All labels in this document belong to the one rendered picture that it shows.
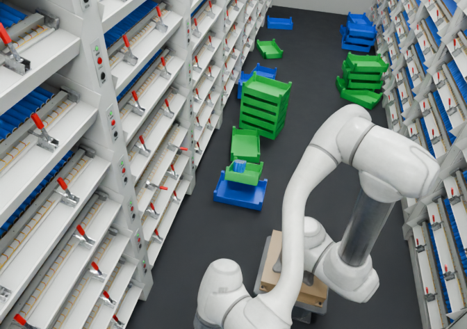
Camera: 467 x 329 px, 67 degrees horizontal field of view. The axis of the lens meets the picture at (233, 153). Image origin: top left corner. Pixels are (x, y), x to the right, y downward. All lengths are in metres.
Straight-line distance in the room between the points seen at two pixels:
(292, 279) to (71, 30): 0.78
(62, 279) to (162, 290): 0.82
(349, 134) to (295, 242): 0.32
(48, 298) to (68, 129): 0.46
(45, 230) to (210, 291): 0.44
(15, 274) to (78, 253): 0.27
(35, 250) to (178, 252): 1.12
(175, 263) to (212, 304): 1.04
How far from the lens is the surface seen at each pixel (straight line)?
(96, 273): 1.34
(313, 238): 1.43
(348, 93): 3.39
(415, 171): 0.97
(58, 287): 1.15
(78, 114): 1.00
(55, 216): 1.03
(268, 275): 1.62
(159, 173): 1.64
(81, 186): 1.08
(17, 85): 0.78
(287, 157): 2.55
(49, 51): 0.87
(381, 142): 0.98
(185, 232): 2.06
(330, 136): 1.00
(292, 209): 0.96
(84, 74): 0.98
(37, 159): 0.90
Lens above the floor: 1.67
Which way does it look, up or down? 42 degrees down
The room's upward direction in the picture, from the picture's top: 4 degrees clockwise
